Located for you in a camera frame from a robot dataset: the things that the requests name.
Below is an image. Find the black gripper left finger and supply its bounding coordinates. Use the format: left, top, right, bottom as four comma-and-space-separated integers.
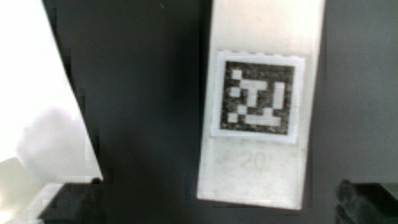
39, 178, 107, 224

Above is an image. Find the white square table top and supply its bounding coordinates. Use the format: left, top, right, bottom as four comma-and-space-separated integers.
0, 0, 102, 224

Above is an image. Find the white table leg with tag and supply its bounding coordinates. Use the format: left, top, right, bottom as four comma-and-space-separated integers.
198, 0, 325, 210

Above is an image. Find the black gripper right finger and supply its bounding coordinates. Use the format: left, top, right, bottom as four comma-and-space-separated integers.
334, 180, 398, 224

